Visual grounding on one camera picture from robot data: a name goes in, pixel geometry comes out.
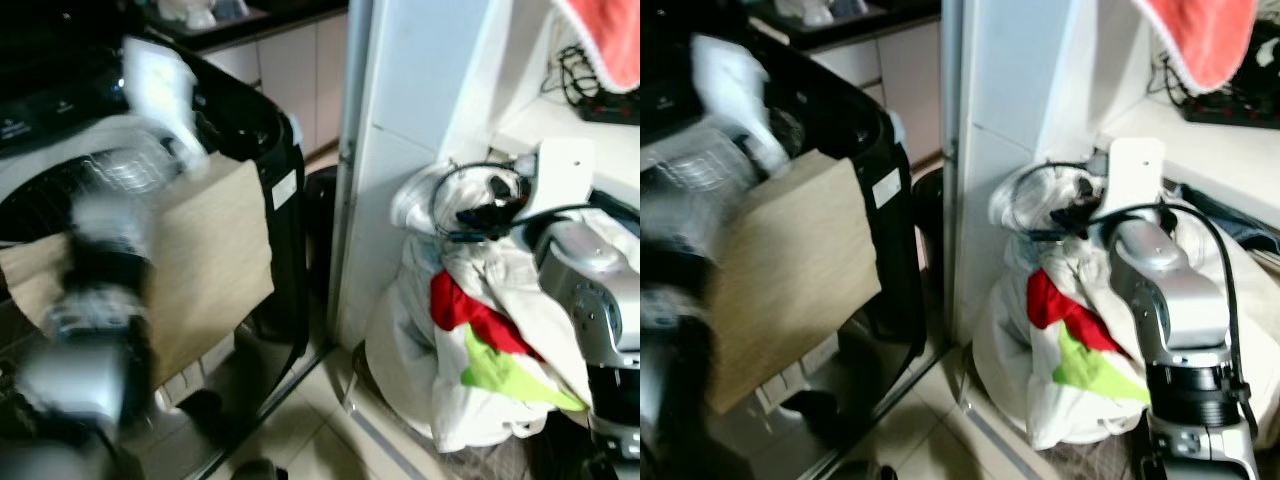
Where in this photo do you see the white cloth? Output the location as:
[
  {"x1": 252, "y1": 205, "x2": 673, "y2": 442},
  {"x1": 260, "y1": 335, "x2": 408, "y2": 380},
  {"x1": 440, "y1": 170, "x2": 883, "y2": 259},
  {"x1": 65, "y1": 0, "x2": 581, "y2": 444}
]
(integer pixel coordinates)
[
  {"x1": 120, "y1": 38, "x2": 211, "y2": 177},
  {"x1": 690, "y1": 34, "x2": 793, "y2": 179}
]

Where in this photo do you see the black top-load washing machine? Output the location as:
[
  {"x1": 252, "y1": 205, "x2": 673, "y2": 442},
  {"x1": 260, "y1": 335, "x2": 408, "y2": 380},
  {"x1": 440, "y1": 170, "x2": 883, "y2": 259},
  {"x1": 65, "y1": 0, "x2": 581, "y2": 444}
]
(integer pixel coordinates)
[
  {"x1": 0, "y1": 32, "x2": 311, "y2": 480},
  {"x1": 640, "y1": 30, "x2": 927, "y2": 480}
]

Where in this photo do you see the red garment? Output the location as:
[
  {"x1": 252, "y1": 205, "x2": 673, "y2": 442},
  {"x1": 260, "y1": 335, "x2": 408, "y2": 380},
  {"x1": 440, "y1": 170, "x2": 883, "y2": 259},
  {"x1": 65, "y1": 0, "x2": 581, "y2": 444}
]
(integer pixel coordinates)
[
  {"x1": 430, "y1": 269, "x2": 543, "y2": 363},
  {"x1": 1025, "y1": 267, "x2": 1137, "y2": 361}
]

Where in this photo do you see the dark blue garment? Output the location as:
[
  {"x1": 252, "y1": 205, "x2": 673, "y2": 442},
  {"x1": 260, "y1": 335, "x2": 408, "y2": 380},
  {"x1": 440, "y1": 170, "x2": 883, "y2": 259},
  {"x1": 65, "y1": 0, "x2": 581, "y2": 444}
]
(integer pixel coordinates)
[
  {"x1": 590, "y1": 190, "x2": 641, "y2": 229},
  {"x1": 1172, "y1": 184, "x2": 1280, "y2": 253}
]

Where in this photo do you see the white cabinet panel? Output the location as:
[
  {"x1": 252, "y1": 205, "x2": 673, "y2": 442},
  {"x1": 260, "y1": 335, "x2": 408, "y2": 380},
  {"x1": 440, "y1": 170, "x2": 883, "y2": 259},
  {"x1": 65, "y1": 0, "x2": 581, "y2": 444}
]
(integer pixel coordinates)
[
  {"x1": 940, "y1": 0, "x2": 1163, "y2": 347},
  {"x1": 328, "y1": 0, "x2": 563, "y2": 351}
]

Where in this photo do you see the black bin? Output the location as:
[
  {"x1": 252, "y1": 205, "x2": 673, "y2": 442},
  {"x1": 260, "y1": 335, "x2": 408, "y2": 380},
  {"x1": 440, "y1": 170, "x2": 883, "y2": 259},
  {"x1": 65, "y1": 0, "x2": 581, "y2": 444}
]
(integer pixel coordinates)
[
  {"x1": 912, "y1": 167, "x2": 947, "y2": 273},
  {"x1": 304, "y1": 165, "x2": 343, "y2": 301}
]

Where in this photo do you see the green garment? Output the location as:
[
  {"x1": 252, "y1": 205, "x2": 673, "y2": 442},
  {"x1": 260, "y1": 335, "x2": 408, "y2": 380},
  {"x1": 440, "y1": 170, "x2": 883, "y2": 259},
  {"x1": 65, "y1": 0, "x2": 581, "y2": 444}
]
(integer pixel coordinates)
[
  {"x1": 459, "y1": 324, "x2": 588, "y2": 413},
  {"x1": 1051, "y1": 324, "x2": 1153, "y2": 405}
]

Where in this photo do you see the white laundry pile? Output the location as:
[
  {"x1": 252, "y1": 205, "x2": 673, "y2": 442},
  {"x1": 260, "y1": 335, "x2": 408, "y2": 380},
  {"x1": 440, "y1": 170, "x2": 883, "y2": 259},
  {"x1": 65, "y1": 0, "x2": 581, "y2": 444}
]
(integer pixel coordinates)
[
  {"x1": 970, "y1": 160, "x2": 1280, "y2": 453},
  {"x1": 364, "y1": 160, "x2": 641, "y2": 453}
]

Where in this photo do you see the coral red towel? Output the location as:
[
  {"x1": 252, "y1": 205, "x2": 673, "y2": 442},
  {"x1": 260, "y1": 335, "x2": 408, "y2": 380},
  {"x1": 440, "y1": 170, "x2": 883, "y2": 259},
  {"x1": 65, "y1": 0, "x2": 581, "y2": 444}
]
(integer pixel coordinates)
[
  {"x1": 555, "y1": 0, "x2": 641, "y2": 94},
  {"x1": 1140, "y1": 0, "x2": 1261, "y2": 94}
]

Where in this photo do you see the beige kitchen cabinet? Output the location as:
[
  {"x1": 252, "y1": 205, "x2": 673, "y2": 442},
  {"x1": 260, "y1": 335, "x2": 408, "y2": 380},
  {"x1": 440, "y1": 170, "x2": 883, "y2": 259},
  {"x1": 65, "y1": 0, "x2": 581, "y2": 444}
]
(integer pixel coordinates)
[
  {"x1": 770, "y1": 0, "x2": 947, "y2": 167},
  {"x1": 148, "y1": 0, "x2": 351, "y2": 163}
]

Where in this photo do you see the beige cloth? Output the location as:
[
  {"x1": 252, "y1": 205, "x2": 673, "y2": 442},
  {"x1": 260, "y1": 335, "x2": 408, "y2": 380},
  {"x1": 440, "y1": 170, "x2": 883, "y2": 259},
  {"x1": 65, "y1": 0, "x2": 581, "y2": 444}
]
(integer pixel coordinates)
[
  {"x1": 704, "y1": 150, "x2": 884, "y2": 417},
  {"x1": 0, "y1": 158, "x2": 277, "y2": 387}
]

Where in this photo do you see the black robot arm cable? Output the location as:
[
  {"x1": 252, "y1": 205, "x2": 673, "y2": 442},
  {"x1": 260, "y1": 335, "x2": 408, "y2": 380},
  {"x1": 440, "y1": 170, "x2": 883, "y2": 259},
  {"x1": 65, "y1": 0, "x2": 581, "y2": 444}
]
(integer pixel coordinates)
[
  {"x1": 430, "y1": 160, "x2": 641, "y2": 243},
  {"x1": 1014, "y1": 160, "x2": 1255, "y2": 433}
]

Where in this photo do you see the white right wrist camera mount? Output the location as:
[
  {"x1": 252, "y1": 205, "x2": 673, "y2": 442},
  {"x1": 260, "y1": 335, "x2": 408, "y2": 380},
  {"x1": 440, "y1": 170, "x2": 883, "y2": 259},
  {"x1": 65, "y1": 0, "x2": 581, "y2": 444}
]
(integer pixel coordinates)
[
  {"x1": 1104, "y1": 137, "x2": 1167, "y2": 217},
  {"x1": 518, "y1": 137, "x2": 597, "y2": 227}
]

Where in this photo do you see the black power strip with cables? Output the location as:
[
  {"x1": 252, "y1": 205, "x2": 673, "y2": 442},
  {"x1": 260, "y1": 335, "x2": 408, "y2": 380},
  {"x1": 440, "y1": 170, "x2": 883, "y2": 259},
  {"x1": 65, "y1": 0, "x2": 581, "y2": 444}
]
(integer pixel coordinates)
[
  {"x1": 1150, "y1": 48, "x2": 1280, "y2": 131},
  {"x1": 545, "y1": 44, "x2": 641, "y2": 127}
]

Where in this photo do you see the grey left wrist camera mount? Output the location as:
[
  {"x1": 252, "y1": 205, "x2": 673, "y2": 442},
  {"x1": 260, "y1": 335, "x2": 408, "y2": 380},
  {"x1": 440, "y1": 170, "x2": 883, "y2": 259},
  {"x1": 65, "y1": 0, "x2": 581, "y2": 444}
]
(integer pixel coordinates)
[{"x1": 70, "y1": 193, "x2": 153, "y2": 251}]

